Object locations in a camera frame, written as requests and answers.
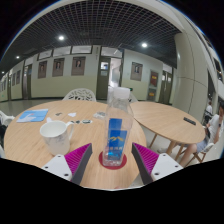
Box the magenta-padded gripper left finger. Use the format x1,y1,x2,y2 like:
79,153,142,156
42,143,94,186

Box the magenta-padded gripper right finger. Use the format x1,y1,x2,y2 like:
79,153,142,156
131,142,184,186

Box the clear blue-labelled water bottle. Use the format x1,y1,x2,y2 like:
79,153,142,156
101,86,134,168

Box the white ceramic mug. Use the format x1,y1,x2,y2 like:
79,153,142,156
39,120,75,157

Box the white chair with wooden legs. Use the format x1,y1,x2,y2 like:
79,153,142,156
186,143,215,165

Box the flat round red coaster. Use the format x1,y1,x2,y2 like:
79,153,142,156
98,150,128,171

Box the round wooden table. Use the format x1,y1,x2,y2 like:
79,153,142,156
129,101,206,158

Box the small black flat device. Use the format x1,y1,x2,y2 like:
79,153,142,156
183,116,197,126

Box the light blue booklet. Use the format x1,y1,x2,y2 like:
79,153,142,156
16,108,49,124

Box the person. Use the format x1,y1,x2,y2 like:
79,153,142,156
204,100,214,116
179,104,224,168

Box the black bag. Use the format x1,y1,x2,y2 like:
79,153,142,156
0,124,8,148

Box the white lattice-back chair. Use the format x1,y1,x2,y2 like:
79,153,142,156
62,87,98,102
128,91,139,104

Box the round ceiling lights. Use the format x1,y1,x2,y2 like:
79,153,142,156
14,34,149,61

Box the framed wall portraits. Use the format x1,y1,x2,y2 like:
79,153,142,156
15,56,159,83

